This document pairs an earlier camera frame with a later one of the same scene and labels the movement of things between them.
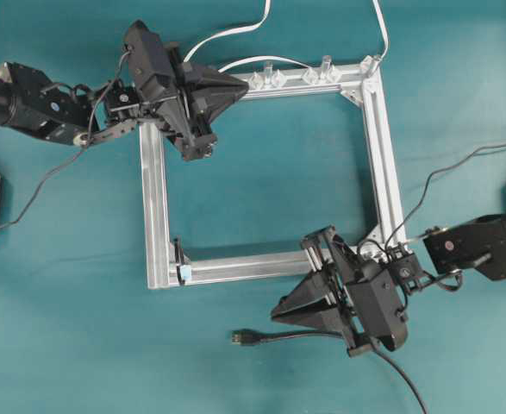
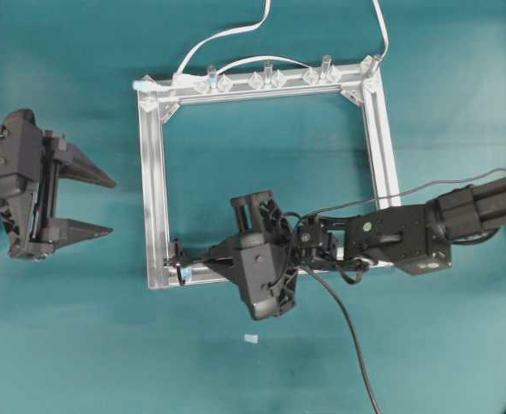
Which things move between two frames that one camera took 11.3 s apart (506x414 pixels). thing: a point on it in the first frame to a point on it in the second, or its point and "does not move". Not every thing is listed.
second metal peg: [269, 72] does not move
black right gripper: [343, 297] to [263, 262]
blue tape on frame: [185, 272] does not move
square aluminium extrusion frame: [168, 265] does not move
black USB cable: [248, 336] to [355, 329]
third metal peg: [326, 72] does not move
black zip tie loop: [181, 281] does not move
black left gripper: [162, 95] to [26, 173]
